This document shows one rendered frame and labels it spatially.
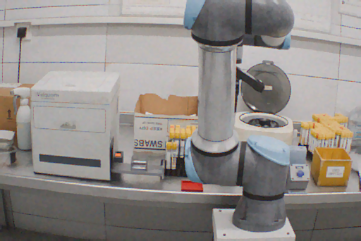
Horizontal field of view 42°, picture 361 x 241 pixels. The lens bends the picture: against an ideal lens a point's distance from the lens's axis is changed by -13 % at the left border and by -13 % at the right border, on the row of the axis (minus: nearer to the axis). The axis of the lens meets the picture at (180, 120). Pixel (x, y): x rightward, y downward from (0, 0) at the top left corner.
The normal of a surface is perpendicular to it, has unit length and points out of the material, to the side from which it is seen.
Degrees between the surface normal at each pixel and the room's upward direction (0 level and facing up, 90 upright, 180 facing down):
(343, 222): 90
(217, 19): 108
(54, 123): 90
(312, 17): 94
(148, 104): 89
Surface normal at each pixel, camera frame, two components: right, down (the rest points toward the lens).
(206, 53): -0.62, 0.45
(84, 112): 0.00, 0.29
